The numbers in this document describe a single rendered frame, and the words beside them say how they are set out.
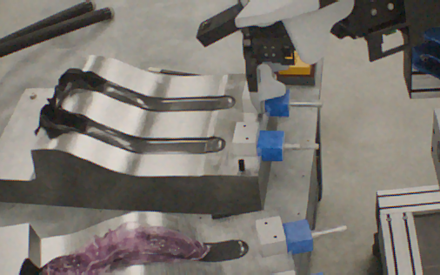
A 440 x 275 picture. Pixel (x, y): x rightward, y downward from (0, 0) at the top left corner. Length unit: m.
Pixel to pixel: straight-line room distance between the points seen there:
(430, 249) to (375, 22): 1.47
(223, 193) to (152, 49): 0.53
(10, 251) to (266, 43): 0.51
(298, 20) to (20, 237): 0.76
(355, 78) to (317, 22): 2.36
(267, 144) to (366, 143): 1.38
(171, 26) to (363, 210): 0.93
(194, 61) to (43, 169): 0.46
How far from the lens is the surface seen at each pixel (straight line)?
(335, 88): 2.85
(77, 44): 1.78
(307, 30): 0.53
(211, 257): 1.17
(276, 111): 1.34
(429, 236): 2.05
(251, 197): 1.26
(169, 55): 1.67
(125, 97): 1.41
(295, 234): 1.16
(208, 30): 1.27
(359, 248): 2.29
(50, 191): 1.36
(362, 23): 0.57
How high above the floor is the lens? 1.72
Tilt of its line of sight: 41 degrees down
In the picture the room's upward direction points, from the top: 8 degrees counter-clockwise
